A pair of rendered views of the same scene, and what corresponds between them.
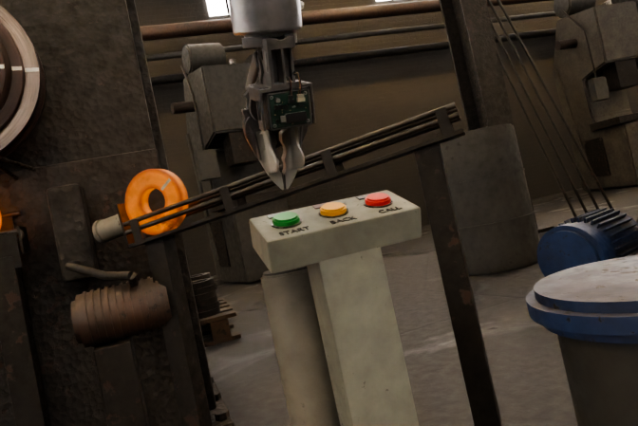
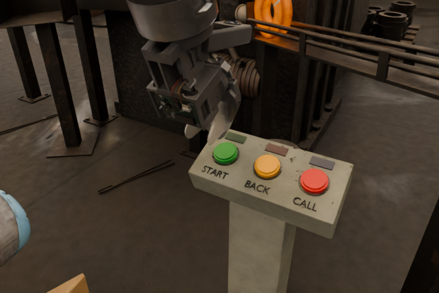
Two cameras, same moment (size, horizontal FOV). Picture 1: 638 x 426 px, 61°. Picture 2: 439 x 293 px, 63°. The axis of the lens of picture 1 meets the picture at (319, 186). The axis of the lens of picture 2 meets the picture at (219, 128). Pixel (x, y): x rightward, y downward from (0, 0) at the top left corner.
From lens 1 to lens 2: 64 cm
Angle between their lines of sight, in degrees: 56
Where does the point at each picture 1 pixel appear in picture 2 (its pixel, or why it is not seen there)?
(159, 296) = (252, 81)
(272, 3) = (142, 13)
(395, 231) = (300, 222)
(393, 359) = (267, 284)
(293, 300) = not seen: hidden behind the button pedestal
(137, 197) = (260, 2)
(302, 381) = not seen: hidden behind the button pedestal
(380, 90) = not seen: outside the picture
